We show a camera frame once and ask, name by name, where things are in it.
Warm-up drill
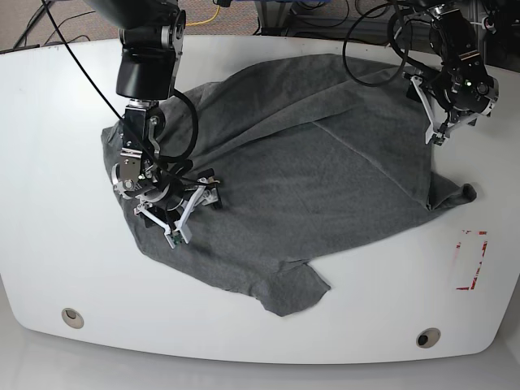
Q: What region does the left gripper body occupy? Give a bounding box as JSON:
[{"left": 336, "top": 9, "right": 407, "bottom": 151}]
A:
[{"left": 430, "top": 77, "right": 475, "bottom": 122}]

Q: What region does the red tape rectangle marking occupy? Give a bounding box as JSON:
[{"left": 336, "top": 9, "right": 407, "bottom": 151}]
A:
[{"left": 451, "top": 230, "right": 488, "bottom": 291}]

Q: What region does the table cable grommet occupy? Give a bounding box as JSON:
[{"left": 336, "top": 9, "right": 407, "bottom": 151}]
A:
[
  {"left": 416, "top": 327, "right": 441, "bottom": 349},
  {"left": 61, "top": 308, "right": 85, "bottom": 329}
]

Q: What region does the grey t-shirt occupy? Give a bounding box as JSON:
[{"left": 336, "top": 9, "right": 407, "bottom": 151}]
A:
[{"left": 119, "top": 54, "right": 477, "bottom": 317}]

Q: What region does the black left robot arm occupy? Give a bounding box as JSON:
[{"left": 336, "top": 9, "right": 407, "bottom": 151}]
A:
[{"left": 412, "top": 1, "right": 499, "bottom": 124}]

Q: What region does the yellow cable on floor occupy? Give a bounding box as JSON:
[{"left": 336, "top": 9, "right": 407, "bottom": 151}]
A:
[{"left": 184, "top": 4, "right": 223, "bottom": 28}]

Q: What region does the left table cable grommet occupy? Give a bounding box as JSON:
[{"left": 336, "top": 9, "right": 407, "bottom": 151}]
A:
[{"left": 61, "top": 308, "right": 85, "bottom": 329}]

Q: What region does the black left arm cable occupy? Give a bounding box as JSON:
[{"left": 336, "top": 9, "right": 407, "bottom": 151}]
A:
[{"left": 341, "top": 0, "right": 427, "bottom": 88}]

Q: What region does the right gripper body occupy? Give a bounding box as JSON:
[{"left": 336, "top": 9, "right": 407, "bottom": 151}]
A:
[{"left": 140, "top": 180, "right": 195, "bottom": 222}]

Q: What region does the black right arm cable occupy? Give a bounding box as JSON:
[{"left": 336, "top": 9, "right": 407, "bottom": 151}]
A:
[{"left": 158, "top": 89, "right": 200, "bottom": 171}]

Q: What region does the right table cable grommet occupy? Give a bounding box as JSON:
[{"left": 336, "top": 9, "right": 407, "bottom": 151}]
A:
[{"left": 416, "top": 327, "right": 441, "bottom": 349}]

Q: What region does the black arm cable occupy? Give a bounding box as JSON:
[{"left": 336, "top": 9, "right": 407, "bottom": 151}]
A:
[
  {"left": 158, "top": 89, "right": 200, "bottom": 171},
  {"left": 341, "top": 0, "right": 427, "bottom": 88}
]

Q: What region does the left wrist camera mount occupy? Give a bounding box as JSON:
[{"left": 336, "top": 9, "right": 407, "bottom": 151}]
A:
[{"left": 405, "top": 74, "right": 499, "bottom": 145}]

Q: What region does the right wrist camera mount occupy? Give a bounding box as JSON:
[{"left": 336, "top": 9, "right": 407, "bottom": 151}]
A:
[{"left": 134, "top": 168, "right": 223, "bottom": 249}]

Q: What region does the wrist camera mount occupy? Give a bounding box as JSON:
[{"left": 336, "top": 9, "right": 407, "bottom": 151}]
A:
[
  {"left": 134, "top": 168, "right": 223, "bottom": 249},
  {"left": 405, "top": 74, "right": 499, "bottom": 145}
]

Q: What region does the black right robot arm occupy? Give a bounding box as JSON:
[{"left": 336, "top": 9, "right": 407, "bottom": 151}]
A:
[{"left": 89, "top": 1, "right": 203, "bottom": 231}]

